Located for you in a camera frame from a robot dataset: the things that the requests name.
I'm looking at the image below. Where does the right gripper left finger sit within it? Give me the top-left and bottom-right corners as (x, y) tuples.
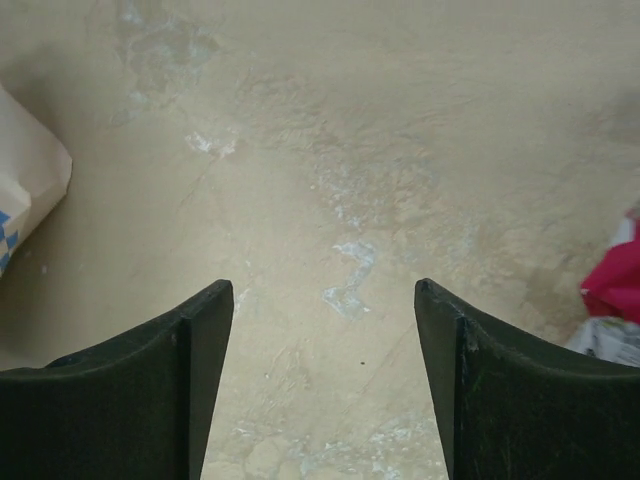
(1, 280), (234, 479)

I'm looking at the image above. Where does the red Real snack bag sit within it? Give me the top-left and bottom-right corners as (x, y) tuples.
(566, 204), (640, 367)

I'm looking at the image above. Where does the blue checkered paper bag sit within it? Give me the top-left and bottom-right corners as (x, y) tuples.
(0, 90), (73, 271)

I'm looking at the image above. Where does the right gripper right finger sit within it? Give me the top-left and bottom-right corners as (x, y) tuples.
(414, 279), (639, 479)

